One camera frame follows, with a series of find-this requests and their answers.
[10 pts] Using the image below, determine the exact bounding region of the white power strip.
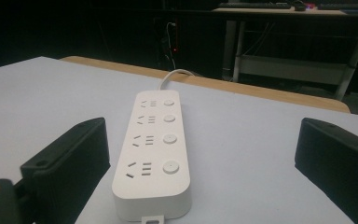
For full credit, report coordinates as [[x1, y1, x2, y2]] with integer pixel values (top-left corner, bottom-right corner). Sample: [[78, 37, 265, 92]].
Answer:
[[111, 90, 192, 222]]

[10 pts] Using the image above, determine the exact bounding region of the white table cover sheet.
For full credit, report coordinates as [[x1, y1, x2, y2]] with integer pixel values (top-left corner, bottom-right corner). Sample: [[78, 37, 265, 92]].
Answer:
[[0, 56, 358, 224]]

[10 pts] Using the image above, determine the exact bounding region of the white power strip cable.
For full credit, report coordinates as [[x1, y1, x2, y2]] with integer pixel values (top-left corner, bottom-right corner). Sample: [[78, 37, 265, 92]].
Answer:
[[158, 68, 195, 91]]

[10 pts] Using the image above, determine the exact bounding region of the hanging white cable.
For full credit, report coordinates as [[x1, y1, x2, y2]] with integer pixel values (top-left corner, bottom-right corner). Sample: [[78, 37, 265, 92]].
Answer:
[[165, 21, 178, 71]]

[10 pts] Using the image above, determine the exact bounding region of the metal frame desk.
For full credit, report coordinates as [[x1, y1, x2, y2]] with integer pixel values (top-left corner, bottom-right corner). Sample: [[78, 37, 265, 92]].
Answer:
[[212, 7, 358, 101]]

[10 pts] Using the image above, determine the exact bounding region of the black computer mouse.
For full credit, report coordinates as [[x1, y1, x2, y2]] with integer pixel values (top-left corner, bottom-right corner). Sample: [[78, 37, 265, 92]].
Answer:
[[292, 0, 308, 12]]

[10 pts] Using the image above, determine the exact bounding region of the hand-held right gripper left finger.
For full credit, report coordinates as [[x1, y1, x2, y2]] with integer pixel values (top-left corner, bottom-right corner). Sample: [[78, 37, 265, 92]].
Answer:
[[20, 117, 111, 224]]

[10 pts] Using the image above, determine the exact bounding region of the black keyboard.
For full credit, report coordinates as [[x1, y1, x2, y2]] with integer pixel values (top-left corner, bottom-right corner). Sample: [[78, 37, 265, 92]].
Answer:
[[317, 2, 358, 10], [218, 2, 293, 10]]

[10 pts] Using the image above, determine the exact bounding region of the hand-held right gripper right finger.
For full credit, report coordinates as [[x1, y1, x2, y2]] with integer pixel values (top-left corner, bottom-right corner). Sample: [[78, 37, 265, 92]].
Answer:
[[294, 117, 358, 224]]

